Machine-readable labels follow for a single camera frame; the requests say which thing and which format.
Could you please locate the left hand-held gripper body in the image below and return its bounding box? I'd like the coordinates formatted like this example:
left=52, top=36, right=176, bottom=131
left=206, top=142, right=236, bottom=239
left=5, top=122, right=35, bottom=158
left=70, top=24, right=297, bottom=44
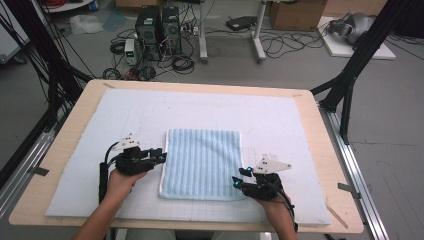
left=112, top=132, right=156, bottom=177

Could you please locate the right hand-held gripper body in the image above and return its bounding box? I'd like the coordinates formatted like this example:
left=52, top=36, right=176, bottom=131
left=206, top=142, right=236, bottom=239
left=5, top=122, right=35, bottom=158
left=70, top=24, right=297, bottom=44
left=240, top=157, right=293, bottom=201

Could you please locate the light blue striped towel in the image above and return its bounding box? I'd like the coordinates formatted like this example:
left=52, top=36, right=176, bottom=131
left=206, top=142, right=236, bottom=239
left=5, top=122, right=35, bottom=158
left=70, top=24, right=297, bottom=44
left=159, top=128, right=247, bottom=202

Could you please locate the person's right hand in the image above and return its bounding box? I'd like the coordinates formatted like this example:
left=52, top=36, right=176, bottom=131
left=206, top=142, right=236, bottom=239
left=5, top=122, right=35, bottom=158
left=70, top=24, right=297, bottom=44
left=255, top=195, right=295, bottom=222

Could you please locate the person's left hand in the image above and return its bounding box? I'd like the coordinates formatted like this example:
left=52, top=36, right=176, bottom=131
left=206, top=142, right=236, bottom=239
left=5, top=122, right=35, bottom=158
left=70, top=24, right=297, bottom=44
left=105, top=168, right=148, bottom=205

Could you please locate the white foam mat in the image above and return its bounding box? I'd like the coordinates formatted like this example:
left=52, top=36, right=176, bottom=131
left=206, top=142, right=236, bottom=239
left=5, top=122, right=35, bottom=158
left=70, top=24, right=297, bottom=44
left=44, top=88, right=332, bottom=226

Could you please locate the thin wooden stick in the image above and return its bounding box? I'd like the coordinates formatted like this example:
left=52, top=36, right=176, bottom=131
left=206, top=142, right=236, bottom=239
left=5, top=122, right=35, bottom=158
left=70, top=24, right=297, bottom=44
left=325, top=203, right=350, bottom=230

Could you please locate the black tape strip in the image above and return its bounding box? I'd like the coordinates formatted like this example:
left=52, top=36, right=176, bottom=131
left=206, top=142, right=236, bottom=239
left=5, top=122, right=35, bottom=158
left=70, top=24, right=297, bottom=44
left=337, top=182, right=362, bottom=200
left=29, top=166, right=51, bottom=177

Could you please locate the white power supply unit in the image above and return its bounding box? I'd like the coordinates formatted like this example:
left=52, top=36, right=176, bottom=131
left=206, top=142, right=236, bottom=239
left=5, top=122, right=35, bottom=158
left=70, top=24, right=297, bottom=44
left=123, top=38, right=139, bottom=66

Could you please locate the black computer tower with fan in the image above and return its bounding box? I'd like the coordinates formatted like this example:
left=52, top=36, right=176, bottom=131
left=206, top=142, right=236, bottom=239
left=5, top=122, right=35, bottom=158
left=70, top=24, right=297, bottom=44
left=161, top=5, right=183, bottom=56

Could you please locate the white desk leg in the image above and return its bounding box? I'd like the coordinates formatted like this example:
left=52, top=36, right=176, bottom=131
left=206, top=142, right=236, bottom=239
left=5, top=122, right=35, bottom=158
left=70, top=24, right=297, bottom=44
left=198, top=0, right=209, bottom=65
left=251, top=0, right=267, bottom=64

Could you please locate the clear plastic bag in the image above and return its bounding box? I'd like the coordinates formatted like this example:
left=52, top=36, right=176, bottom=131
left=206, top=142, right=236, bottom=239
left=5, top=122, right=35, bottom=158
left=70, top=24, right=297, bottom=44
left=69, top=14, right=105, bottom=36

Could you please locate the black flat laptop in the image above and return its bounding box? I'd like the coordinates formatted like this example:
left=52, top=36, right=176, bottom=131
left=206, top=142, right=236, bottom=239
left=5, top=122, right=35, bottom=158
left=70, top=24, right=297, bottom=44
left=225, top=15, right=258, bottom=32

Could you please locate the white floor board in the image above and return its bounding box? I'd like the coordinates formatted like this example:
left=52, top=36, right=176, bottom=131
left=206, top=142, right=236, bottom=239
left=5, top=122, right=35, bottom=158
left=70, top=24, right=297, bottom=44
left=317, top=15, right=397, bottom=61

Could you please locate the open brown cardboard box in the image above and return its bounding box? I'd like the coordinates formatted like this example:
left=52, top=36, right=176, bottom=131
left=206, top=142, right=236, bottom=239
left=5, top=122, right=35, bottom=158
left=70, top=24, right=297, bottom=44
left=268, top=0, right=328, bottom=32

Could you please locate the grey helmet-shaped device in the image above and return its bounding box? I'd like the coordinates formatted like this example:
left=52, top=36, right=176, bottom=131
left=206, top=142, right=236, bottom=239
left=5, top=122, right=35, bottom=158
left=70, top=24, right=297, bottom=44
left=327, top=12, right=376, bottom=46

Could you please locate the large brown cardboard box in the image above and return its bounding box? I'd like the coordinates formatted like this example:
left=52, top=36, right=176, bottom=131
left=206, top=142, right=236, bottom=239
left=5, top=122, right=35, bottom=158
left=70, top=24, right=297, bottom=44
left=324, top=0, right=390, bottom=18

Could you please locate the aluminium floor rail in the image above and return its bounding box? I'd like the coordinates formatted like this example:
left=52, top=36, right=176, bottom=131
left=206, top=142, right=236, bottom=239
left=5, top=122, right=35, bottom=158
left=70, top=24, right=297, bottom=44
left=0, top=130, right=57, bottom=218
left=319, top=105, right=390, bottom=240

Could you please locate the coiled black cable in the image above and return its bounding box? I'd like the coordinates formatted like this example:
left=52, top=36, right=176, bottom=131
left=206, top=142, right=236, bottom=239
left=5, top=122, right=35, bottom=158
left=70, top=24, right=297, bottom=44
left=171, top=54, right=196, bottom=75

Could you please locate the black frame with cables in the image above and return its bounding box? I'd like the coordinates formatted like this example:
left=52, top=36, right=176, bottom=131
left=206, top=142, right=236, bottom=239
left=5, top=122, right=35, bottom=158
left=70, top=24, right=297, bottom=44
left=0, top=0, right=95, bottom=183

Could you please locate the tangle of black floor cables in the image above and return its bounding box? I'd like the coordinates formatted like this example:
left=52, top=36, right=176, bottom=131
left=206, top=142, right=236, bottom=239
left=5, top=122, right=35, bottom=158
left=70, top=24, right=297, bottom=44
left=259, top=29, right=330, bottom=60

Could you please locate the black metal frame post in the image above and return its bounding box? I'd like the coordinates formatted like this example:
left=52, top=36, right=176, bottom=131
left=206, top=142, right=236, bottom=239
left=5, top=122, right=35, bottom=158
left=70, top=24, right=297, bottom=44
left=309, top=0, right=412, bottom=145

